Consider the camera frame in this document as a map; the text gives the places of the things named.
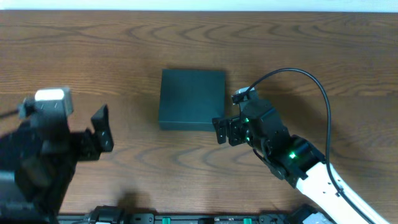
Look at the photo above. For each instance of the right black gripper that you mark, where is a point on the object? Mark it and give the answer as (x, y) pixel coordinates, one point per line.
(234, 130)

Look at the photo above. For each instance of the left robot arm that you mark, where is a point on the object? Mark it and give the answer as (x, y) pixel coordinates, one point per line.
(32, 204)

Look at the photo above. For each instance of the black gift box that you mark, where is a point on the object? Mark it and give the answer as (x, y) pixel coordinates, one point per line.
(190, 99)

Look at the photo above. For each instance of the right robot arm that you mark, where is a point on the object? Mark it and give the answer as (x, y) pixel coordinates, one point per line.
(292, 158)

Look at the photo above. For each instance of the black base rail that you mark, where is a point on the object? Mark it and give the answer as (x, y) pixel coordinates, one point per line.
(112, 215)

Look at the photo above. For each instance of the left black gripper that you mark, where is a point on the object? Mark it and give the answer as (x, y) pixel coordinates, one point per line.
(86, 144)

